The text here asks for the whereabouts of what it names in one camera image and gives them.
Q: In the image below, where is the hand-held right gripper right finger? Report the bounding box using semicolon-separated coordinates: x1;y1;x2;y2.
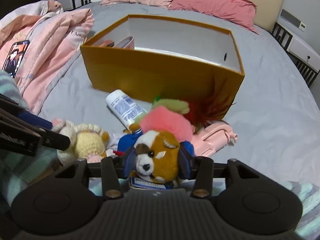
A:
177;142;262;200

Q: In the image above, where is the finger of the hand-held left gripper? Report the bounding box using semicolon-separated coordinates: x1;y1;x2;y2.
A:
19;112;53;130
39;128;71;152

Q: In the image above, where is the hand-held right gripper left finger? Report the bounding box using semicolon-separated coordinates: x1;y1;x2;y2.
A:
54;147;137;200

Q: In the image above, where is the red panda plush toy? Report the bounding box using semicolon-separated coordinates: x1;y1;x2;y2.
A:
117;130;195;184

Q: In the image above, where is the cream crochet doll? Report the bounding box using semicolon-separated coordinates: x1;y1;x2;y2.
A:
51;119;110;165

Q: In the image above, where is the blue white card box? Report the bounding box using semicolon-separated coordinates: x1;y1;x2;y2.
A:
128;176;179;190

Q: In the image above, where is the pink toy gun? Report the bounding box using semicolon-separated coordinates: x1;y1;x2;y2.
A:
191;121;238;158

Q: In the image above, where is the pink peach plush toy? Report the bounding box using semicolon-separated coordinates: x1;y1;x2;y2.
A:
139;97;193;143

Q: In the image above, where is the white bottle blue label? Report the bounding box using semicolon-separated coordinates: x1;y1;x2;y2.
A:
105;89;148;128

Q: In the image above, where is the red feather toy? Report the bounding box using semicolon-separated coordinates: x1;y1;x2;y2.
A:
185;75;237;133

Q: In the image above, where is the orange cardboard box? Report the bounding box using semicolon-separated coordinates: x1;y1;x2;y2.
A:
80;14;245;120

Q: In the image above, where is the smartphone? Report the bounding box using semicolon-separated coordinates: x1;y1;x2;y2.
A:
2;40;30;79

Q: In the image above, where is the pink quilt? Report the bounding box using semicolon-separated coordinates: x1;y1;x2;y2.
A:
0;0;95;115

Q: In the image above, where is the bed with grey sheet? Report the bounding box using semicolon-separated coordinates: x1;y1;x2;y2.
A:
0;1;320;205

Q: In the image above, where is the dark pink pillow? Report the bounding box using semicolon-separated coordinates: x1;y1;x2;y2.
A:
168;0;259;34

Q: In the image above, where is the white nightstand with knob drawer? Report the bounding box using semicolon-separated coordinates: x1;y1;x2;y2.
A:
271;22;320;88

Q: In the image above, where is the white nightstand black frame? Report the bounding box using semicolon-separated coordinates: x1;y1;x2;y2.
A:
54;0;97;12

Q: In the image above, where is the grey wall switch panel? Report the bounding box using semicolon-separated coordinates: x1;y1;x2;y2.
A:
280;9;307;32

